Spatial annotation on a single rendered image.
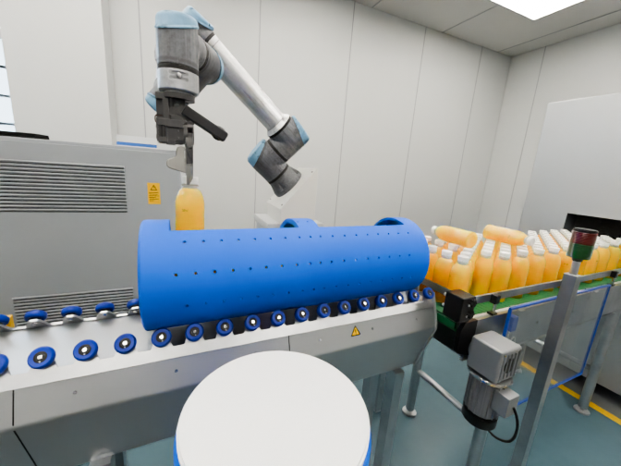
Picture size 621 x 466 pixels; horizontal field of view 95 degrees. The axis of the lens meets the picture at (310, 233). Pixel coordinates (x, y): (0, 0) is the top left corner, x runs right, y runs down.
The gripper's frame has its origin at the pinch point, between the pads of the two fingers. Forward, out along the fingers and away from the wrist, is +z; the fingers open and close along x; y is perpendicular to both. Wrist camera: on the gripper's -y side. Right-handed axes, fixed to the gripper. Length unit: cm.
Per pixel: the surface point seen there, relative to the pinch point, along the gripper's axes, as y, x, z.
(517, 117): -500, -224, -108
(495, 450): -146, 16, 134
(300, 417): -12, 50, 31
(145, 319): 10.8, 13.1, 31.1
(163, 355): 7.7, 11.8, 42.0
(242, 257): -11.1, 12.7, 18.1
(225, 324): -7.1, 10.6, 37.3
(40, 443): 32, 12, 58
